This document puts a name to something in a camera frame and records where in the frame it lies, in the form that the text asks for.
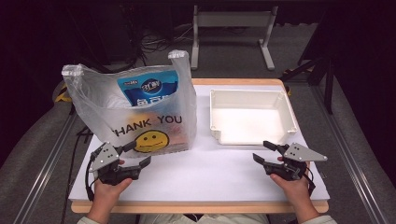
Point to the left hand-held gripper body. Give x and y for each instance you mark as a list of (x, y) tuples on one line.
[(106, 157)]

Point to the white metal stand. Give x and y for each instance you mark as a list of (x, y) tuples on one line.
[(233, 19)]

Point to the aluminium floor rail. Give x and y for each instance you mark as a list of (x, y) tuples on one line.
[(43, 174), (351, 168)]

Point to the white plastic tray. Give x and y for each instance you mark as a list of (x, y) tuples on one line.
[(249, 121)]

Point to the clear printed plastic bag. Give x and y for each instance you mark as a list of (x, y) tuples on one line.
[(102, 102)]

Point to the person's right hand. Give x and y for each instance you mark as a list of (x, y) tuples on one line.
[(297, 191)]

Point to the person's torso in light clothing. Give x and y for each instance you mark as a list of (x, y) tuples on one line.
[(202, 219)]

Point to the white table mat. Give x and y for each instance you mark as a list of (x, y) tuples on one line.
[(199, 174)]

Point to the person's left hand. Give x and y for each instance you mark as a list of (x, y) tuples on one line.
[(107, 193)]

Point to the blue snack packet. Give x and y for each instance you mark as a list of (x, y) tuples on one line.
[(149, 90)]

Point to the yellow black hazard tape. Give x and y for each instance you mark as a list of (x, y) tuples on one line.
[(63, 98)]

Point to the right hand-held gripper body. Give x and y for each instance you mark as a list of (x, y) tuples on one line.
[(299, 154)]

